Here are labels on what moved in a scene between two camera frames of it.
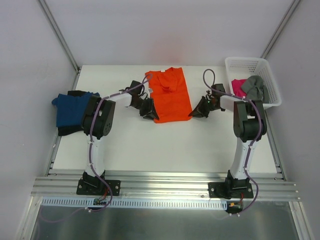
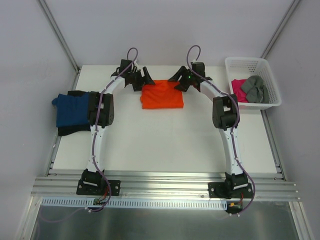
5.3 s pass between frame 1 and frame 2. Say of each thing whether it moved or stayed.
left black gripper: moved
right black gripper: moved
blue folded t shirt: stayed
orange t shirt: moved
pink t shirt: stayed
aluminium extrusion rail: stayed
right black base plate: stayed
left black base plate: stayed
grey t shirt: stayed
